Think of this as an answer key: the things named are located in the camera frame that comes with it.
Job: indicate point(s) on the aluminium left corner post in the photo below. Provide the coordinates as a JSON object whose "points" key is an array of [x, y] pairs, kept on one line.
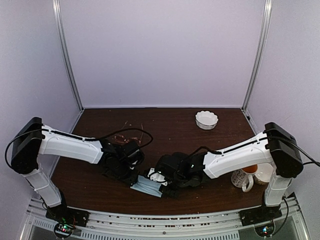
{"points": [[65, 53]]}

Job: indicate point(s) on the light blue cloth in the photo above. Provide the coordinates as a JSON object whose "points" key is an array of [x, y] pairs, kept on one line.
{"points": [[147, 186]]}

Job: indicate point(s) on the white cream bowl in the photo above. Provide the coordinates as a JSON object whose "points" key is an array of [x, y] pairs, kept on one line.
{"points": [[263, 174]]}

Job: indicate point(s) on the aluminium front frame rail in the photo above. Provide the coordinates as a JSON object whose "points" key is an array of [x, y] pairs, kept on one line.
{"points": [[224, 225]]}

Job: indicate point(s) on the white patterned mug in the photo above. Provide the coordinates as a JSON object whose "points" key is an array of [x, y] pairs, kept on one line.
{"points": [[244, 178]]}

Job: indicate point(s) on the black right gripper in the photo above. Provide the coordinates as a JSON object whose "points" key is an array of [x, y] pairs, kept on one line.
{"points": [[173, 193]]}

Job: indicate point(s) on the white scalloped ceramic dish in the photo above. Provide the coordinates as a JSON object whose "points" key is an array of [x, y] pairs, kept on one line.
{"points": [[206, 120]]}

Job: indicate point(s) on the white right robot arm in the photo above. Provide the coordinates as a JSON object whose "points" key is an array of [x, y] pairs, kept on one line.
{"points": [[274, 146]]}

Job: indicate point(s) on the aluminium corner post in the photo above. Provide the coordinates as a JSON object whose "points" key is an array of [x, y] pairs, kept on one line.
{"points": [[264, 30], [65, 53]]}

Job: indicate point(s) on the aluminium right corner post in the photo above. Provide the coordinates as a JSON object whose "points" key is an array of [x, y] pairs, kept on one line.
{"points": [[264, 30]]}

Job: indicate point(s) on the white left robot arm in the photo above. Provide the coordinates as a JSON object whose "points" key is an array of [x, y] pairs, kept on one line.
{"points": [[36, 138]]}

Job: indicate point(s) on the black glasses case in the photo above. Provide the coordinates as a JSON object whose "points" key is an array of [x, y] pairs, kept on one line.
{"points": [[178, 157]]}

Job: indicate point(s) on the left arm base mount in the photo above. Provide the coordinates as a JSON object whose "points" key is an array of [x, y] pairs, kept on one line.
{"points": [[67, 219]]}

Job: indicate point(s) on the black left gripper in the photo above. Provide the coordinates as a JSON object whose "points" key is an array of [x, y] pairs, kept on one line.
{"points": [[131, 180]]}

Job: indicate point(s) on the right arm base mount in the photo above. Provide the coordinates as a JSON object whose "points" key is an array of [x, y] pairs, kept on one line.
{"points": [[263, 219]]}

